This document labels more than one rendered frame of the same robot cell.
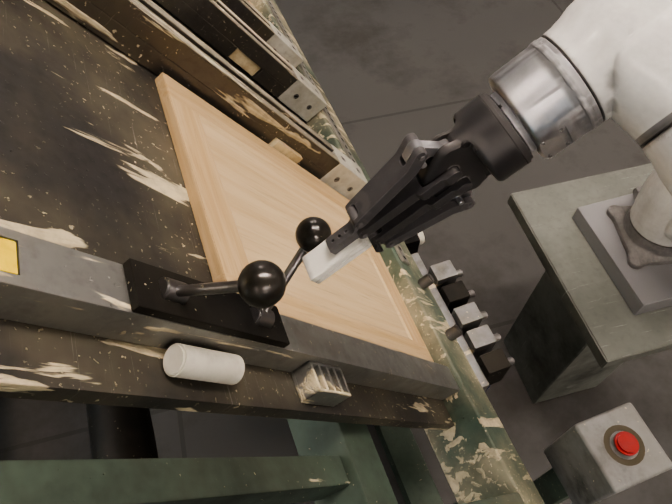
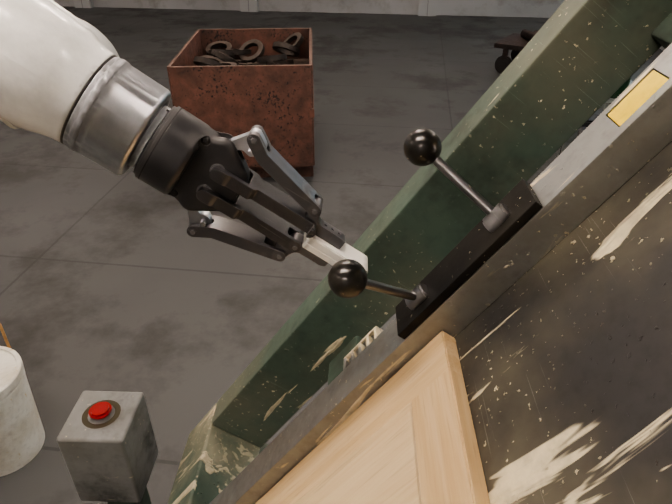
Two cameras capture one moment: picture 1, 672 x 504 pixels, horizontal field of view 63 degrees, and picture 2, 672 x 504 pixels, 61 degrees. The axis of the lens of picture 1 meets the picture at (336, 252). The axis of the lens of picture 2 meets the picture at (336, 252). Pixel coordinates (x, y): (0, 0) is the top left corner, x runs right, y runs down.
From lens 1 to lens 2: 0.78 m
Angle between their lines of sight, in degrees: 89
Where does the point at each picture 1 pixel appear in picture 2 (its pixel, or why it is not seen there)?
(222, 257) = (447, 389)
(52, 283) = (585, 135)
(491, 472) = (218, 450)
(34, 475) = not seen: hidden behind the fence
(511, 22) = not seen: outside the picture
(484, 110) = (182, 114)
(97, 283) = (557, 171)
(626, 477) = (125, 396)
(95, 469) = not seen: hidden behind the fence
